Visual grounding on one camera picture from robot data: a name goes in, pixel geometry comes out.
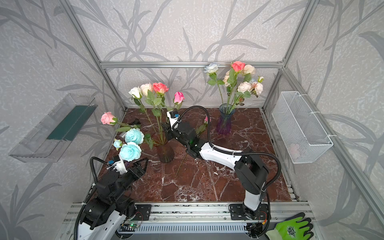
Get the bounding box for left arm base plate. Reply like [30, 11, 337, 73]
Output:
[132, 204, 152, 222]

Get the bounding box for clear plastic wall tray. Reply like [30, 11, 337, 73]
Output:
[9, 94, 98, 163]

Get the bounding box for cream rose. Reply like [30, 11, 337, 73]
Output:
[140, 84, 156, 131]

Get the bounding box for purple blue glass vase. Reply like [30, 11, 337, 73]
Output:
[216, 104, 235, 135]

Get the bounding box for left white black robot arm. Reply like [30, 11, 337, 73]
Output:
[73, 157, 152, 240]

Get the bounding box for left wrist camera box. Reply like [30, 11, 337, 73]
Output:
[107, 160, 128, 175]

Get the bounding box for pink rose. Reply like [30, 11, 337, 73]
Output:
[101, 112, 141, 132]

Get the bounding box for aluminium front rail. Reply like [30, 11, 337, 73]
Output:
[62, 201, 314, 224]

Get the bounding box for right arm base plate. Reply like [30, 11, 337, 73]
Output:
[229, 203, 271, 221]

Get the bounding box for small pink bud stem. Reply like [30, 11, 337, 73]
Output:
[167, 92, 185, 112]

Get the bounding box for cream pink rose stem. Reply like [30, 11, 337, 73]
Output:
[240, 65, 256, 82]

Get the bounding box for dark red glass vase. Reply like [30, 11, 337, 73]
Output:
[152, 134, 175, 163]

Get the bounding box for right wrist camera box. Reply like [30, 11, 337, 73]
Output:
[167, 110, 180, 130]

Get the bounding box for pale blue rose stem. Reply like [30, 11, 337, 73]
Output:
[204, 63, 224, 104]

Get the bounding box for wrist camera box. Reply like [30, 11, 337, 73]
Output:
[167, 110, 180, 130]
[107, 160, 128, 175]

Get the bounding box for white pink peony stem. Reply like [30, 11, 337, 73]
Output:
[231, 77, 265, 111]

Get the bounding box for peach rose stem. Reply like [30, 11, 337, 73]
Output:
[223, 71, 232, 102]

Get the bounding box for white rose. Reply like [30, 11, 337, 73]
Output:
[129, 87, 159, 134]

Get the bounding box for right black corrugated cable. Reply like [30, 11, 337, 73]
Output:
[176, 105, 282, 238]

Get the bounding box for pink object in basket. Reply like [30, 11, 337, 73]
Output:
[288, 144, 301, 160]

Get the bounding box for green circuit board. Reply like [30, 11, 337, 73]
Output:
[120, 223, 141, 232]

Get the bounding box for light blue hydrangea stem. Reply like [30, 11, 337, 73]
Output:
[113, 129, 156, 162]

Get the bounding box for green black work glove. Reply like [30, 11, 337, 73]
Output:
[265, 212, 314, 240]

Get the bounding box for silver spray bottle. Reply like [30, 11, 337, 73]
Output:
[129, 119, 141, 126]

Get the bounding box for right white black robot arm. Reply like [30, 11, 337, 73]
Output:
[162, 121, 274, 220]

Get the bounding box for white wire mesh basket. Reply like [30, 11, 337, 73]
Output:
[272, 91, 334, 164]

